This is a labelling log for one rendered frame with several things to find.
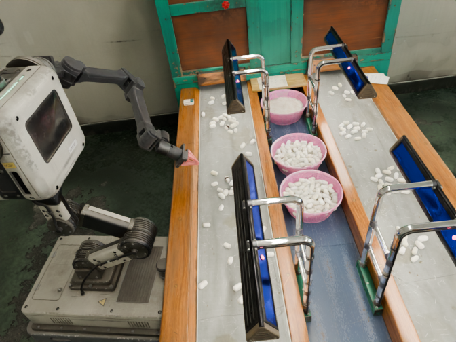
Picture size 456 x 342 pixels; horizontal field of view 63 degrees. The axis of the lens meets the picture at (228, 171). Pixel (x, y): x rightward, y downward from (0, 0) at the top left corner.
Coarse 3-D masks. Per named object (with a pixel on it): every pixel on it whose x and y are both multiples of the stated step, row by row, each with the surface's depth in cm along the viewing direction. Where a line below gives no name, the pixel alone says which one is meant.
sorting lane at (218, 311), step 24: (216, 96) 231; (240, 120) 210; (216, 144) 196; (240, 144) 194; (216, 168) 182; (216, 192) 170; (264, 192) 167; (216, 216) 159; (264, 216) 156; (216, 240) 150; (216, 264) 142; (216, 288) 134; (216, 312) 127; (240, 312) 127; (216, 336) 121; (240, 336) 121; (288, 336) 119
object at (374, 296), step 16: (384, 192) 111; (416, 224) 100; (432, 224) 99; (448, 224) 99; (368, 240) 126; (400, 240) 101; (368, 272) 135; (384, 272) 113; (368, 288) 131; (384, 288) 117
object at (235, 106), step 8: (224, 48) 201; (232, 48) 199; (224, 56) 195; (224, 64) 190; (232, 64) 180; (224, 72) 185; (224, 80) 180; (232, 80) 168; (240, 80) 178; (232, 88) 163; (240, 88) 172; (232, 96) 160; (240, 96) 165; (232, 104) 158; (240, 104) 158; (232, 112) 160; (240, 112) 161
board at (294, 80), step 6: (288, 78) 231; (294, 78) 230; (300, 78) 229; (252, 84) 230; (258, 84) 229; (288, 84) 225; (294, 84) 225; (300, 84) 224; (306, 84) 224; (252, 90) 225; (258, 90) 225
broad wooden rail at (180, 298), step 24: (192, 96) 229; (192, 120) 210; (192, 144) 194; (192, 168) 180; (192, 192) 168; (192, 216) 158; (168, 240) 149; (192, 240) 149; (168, 264) 141; (192, 264) 141; (168, 288) 133; (192, 288) 133; (168, 312) 127; (192, 312) 127; (168, 336) 121; (192, 336) 121
